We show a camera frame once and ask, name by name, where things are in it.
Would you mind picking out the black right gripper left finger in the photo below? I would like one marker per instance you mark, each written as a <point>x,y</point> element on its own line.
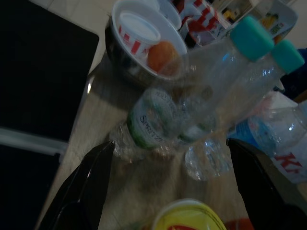
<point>81,191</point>

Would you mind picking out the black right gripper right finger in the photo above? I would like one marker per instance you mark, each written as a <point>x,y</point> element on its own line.
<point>259,191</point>

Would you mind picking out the yellow lid round tub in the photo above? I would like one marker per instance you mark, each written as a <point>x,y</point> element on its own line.
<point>189,215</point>

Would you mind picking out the clear bottle blue red label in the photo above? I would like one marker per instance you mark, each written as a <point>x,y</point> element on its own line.
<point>287,143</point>

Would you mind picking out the white flat stick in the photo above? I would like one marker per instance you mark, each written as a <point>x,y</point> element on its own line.
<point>28,140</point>

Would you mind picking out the clear bottle teal cap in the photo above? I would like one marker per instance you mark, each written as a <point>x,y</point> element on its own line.
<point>287,56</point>
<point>251,36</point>

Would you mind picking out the orange fruit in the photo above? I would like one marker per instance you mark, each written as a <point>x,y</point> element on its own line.
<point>160,56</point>

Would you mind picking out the white carton yellow green print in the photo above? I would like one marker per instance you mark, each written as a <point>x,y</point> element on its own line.
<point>275,24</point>

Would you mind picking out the red striped tub white lid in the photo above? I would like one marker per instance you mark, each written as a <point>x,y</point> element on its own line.
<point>136,26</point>

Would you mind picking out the dark bowl white inside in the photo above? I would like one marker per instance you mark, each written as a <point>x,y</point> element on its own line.
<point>173,36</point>

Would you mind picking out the white plastic container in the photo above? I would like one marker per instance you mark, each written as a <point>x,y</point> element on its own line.
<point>171,12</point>

